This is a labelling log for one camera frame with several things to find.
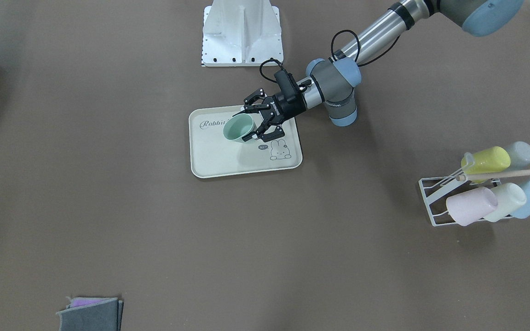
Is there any cream white cup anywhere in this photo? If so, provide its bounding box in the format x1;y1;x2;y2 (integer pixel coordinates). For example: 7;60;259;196
483;183;527;223

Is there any white wire cup rack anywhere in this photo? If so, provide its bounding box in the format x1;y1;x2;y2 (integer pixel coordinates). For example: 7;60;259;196
418;152;530;227

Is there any yellow cup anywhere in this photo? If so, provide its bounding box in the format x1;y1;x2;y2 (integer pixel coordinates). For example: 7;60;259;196
461;146;511;174

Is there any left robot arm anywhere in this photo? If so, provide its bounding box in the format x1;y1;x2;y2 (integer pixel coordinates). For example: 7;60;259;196
231;0;523;143

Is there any green cup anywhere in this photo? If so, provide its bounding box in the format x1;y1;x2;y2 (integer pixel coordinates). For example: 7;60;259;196
223;114;257;144

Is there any cream rabbit tray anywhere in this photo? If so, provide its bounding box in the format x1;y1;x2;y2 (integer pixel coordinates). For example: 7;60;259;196
189;105;303;178

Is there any grey folded cloth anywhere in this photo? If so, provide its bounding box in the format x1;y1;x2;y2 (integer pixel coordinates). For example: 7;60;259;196
57;297;124;331

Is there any pink cup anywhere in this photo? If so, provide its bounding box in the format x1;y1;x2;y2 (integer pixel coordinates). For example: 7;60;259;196
446;187;498;226

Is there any grey blue cup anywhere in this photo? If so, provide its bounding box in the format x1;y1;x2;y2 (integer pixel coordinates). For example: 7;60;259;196
503;141;530;171

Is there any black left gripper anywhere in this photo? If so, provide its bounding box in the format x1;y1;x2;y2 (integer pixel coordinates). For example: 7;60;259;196
233;88;307;143

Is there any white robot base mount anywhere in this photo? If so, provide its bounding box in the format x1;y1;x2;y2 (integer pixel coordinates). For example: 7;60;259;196
201;0;284;67

